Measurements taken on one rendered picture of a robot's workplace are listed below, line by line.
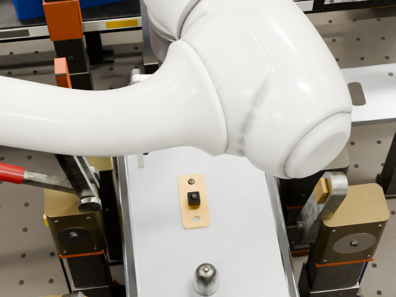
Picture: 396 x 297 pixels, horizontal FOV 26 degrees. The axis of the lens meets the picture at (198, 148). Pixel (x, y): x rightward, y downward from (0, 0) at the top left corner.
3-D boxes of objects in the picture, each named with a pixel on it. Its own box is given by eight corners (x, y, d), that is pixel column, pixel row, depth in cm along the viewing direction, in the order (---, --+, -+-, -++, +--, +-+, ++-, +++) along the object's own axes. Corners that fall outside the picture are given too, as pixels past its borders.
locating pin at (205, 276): (219, 299, 113) (220, 279, 107) (195, 302, 113) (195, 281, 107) (215, 277, 115) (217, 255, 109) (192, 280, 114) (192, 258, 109)
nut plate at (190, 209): (211, 226, 117) (211, 222, 116) (183, 229, 117) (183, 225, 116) (203, 174, 121) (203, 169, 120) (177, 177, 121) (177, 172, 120)
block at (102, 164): (128, 263, 147) (109, 147, 116) (107, 265, 147) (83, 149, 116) (126, 244, 149) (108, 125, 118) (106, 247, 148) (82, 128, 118)
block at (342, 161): (343, 252, 148) (371, 166, 125) (276, 260, 148) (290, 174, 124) (334, 215, 152) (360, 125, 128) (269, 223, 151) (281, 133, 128)
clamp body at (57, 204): (119, 317, 142) (98, 214, 112) (59, 324, 141) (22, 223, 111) (116, 281, 145) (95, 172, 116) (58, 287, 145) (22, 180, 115)
